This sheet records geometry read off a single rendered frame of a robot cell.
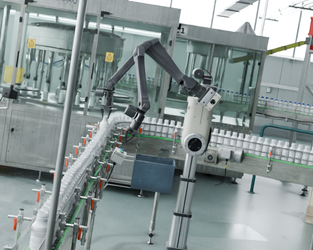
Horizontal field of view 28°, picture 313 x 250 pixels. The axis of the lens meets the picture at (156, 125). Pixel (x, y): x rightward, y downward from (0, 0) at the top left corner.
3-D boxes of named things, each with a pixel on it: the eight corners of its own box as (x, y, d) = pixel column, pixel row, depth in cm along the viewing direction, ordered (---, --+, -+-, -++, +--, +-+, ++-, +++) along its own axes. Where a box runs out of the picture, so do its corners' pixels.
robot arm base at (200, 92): (209, 88, 413) (198, 101, 414) (200, 80, 412) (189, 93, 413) (210, 88, 404) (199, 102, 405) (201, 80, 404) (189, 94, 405)
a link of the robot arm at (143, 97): (145, 45, 400) (140, 52, 410) (136, 45, 398) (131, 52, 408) (151, 109, 388) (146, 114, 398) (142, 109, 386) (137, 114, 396)
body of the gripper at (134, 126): (126, 129, 385) (132, 119, 385) (127, 127, 395) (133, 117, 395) (136, 134, 386) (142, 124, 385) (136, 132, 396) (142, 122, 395)
